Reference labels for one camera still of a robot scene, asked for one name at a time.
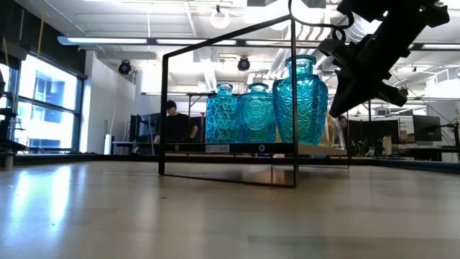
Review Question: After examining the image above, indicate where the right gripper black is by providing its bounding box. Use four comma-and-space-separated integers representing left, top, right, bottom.
317, 33, 411, 119

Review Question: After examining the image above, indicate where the clear glass vase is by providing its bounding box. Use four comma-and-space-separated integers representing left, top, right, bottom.
331, 116, 346, 150

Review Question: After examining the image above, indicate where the teal medallion glass vase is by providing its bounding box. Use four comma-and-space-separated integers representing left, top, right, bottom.
236, 82, 277, 144

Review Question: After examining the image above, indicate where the teal diamond-pattern glass vase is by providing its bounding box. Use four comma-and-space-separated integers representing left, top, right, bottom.
205, 83, 240, 144

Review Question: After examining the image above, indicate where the person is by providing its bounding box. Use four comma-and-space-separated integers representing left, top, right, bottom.
337, 115, 357, 147
153, 99, 200, 145

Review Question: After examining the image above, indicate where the black monitor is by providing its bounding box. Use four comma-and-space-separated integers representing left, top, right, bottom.
129, 113, 162, 145
412, 114, 443, 142

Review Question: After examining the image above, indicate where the black ceiling spotlight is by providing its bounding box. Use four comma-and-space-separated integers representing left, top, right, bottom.
117, 59, 132, 76
236, 56, 252, 72

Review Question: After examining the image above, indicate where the overhead led light bar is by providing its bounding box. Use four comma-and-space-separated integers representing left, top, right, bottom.
57, 35, 460, 50

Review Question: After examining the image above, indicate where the large window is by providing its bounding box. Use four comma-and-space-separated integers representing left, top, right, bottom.
0, 53, 84, 153

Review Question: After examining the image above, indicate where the silver ventilation duct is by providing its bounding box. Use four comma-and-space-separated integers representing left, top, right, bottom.
316, 10, 382, 75

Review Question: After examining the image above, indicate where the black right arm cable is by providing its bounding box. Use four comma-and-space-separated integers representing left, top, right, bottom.
287, 0, 357, 42

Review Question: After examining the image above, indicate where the white ring lamp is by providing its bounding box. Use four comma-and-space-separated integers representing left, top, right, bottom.
210, 5, 231, 29

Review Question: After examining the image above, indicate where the wooden shelf black metal frame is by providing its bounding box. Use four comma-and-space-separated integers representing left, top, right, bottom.
158, 14, 350, 189

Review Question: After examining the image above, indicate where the black aluminium table frame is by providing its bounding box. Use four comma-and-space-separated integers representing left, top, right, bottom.
14, 153, 460, 176

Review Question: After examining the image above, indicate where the yellow power cable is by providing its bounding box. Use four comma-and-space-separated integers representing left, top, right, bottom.
37, 9, 46, 58

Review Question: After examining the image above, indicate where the yellow hanging cable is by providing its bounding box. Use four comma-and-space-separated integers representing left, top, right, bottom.
1, 35, 10, 68

